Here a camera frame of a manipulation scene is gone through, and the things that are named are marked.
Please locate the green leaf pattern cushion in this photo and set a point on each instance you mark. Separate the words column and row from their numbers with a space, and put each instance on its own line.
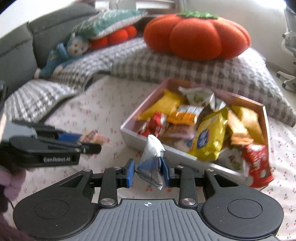
column 107, row 22

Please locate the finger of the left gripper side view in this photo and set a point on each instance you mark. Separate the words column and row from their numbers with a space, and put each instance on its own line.
column 69, row 137

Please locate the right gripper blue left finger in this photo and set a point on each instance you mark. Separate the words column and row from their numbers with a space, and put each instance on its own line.
column 130, row 169

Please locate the grey sofa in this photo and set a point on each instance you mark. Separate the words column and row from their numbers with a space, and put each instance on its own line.
column 27, row 47

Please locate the orange clear cake packet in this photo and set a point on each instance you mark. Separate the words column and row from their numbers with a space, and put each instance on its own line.
column 185, row 115

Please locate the white office chair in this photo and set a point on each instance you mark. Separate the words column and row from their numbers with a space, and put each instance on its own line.
column 288, row 45

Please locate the orange wafer bar packet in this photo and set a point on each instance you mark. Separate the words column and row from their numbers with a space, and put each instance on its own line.
column 239, row 135

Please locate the yellow snack packet in box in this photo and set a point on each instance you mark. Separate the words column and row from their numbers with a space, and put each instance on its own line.
column 167, row 104

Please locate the grey checked pillow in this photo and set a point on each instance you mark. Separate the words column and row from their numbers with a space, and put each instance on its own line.
column 245, row 75

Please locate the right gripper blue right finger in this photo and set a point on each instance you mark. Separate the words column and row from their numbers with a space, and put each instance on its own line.
column 166, row 173

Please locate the silver foil snack packet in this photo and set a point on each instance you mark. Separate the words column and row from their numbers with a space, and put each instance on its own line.
column 150, row 165

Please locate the orange pumpkin plush cushion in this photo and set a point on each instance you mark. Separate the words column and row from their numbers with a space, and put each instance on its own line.
column 196, row 36

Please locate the large yellow snack packet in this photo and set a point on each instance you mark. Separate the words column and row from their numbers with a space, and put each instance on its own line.
column 249, row 118

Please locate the blue monkey plush toy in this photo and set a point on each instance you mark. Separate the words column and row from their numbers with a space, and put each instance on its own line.
column 62, row 56

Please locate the pink snack packet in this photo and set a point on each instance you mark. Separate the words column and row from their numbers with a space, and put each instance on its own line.
column 185, row 132

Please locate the yellow blue cracker packet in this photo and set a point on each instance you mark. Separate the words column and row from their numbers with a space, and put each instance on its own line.
column 209, row 138

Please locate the small orange plush cushion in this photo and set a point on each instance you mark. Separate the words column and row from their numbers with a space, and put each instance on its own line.
column 117, row 37

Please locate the white nut snack packet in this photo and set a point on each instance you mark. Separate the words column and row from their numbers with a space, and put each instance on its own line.
column 202, row 97

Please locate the red snack packet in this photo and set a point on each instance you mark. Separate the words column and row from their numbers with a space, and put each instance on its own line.
column 156, row 126

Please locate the small brown candy packet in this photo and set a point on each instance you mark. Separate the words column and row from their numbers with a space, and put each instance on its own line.
column 92, row 137

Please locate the grey checked blanket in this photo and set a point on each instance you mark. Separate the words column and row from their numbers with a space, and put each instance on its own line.
column 36, row 99

